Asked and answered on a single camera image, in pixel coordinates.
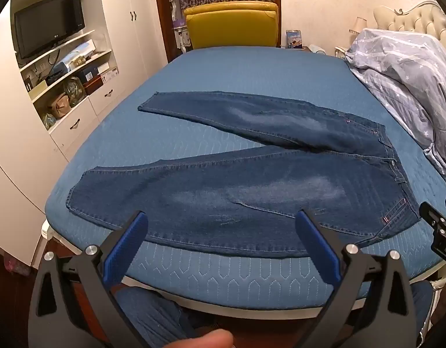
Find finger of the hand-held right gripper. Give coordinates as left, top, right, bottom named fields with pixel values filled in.
left=419, top=196, right=446, bottom=238

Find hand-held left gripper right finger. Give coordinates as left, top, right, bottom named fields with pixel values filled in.
left=294, top=208, right=418, bottom=348

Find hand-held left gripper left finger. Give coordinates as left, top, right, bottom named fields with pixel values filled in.
left=28, top=210, right=151, bottom=348

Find blue denim pants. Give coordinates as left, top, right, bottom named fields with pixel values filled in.
left=65, top=90, right=423, bottom=259

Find person's left hand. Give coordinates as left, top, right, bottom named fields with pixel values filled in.
left=161, top=328, right=235, bottom=348

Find pink patterned cloth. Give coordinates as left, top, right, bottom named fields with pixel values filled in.
left=3, top=253, right=30, bottom=277

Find grey star-print duvet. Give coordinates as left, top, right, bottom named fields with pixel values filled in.
left=344, top=28, right=446, bottom=193

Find green plastic bag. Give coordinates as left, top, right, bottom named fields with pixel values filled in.
left=63, top=77, right=88, bottom=108

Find red-brown wooden box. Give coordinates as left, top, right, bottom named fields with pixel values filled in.
left=82, top=74, right=106, bottom=96

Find white labelled box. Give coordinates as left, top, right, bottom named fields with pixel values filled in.
left=100, top=68, right=119, bottom=85

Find dark blue box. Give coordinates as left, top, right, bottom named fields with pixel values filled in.
left=75, top=61, right=110, bottom=82

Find bed with blue quilted cover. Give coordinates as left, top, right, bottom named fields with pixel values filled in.
left=40, top=46, right=446, bottom=312

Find black device on shelf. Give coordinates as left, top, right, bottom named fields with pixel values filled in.
left=45, top=63, right=70, bottom=85

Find blue and white flat box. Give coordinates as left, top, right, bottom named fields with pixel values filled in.
left=57, top=40, right=97, bottom=68

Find cream tufted headboard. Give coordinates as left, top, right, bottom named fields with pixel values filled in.
left=374, top=0, right=446, bottom=56

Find white wardrobe with shelves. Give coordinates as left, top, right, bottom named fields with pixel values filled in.
left=0, top=0, right=170, bottom=266

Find cream bedside lamp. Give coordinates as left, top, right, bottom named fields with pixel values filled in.
left=349, top=16, right=369, bottom=44

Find yellow chair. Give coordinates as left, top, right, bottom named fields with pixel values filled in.
left=183, top=2, right=280, bottom=50

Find black flat television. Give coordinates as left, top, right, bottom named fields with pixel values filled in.
left=14, top=0, right=86, bottom=61

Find small picture frame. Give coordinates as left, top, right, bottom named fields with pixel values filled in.
left=285, top=30, right=304, bottom=49

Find dark wooden door frame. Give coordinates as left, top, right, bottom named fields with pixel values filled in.
left=152, top=0, right=282, bottom=64

